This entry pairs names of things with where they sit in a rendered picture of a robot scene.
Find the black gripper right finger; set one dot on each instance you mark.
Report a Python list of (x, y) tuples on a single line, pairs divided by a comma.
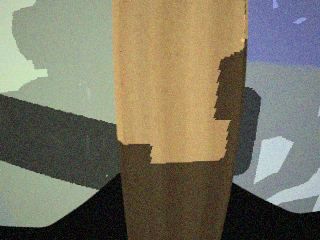
[(251, 218)]

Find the long wooden board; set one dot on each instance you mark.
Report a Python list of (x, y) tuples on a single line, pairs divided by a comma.
[(179, 68)]

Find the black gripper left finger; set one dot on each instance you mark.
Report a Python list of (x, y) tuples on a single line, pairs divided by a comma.
[(100, 218)]

